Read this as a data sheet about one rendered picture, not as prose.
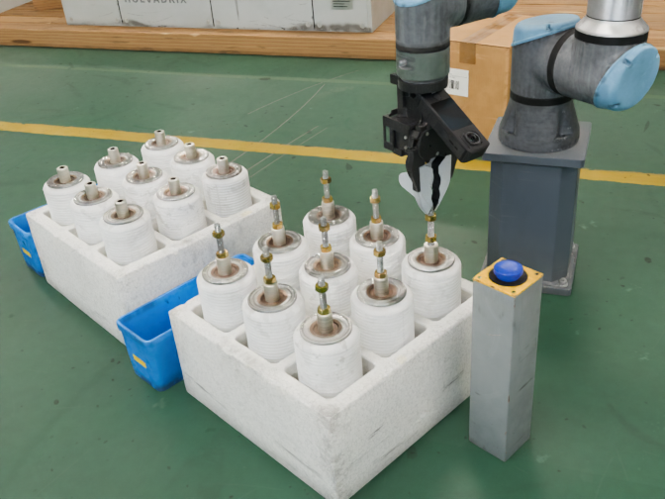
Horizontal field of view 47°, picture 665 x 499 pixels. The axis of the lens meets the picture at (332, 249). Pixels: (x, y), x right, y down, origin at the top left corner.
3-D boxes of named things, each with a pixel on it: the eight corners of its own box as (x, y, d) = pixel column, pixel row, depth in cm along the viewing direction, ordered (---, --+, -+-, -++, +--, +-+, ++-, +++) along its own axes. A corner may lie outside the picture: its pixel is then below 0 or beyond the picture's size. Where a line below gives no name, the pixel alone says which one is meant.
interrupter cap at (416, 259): (442, 245, 127) (442, 242, 126) (462, 267, 120) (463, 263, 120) (400, 254, 125) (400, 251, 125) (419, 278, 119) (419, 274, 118)
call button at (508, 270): (504, 267, 108) (505, 255, 107) (527, 277, 106) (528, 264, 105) (487, 279, 106) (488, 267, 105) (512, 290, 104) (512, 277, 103)
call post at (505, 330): (494, 417, 126) (502, 258, 110) (530, 438, 122) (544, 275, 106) (467, 441, 122) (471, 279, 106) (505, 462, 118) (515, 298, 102)
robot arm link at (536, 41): (540, 72, 150) (544, 2, 143) (595, 89, 140) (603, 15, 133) (495, 88, 145) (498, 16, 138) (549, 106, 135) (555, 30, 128)
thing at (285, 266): (264, 314, 144) (252, 231, 135) (315, 309, 144) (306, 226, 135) (263, 346, 136) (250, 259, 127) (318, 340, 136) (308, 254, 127)
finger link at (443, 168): (426, 193, 123) (424, 141, 118) (452, 206, 119) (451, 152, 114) (412, 200, 122) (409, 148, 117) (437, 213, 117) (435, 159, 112)
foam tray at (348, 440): (338, 295, 160) (332, 220, 151) (494, 375, 135) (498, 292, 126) (185, 391, 138) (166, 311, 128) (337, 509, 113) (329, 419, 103)
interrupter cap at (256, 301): (238, 310, 115) (238, 306, 115) (261, 282, 121) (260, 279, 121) (284, 318, 112) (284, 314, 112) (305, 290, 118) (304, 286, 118)
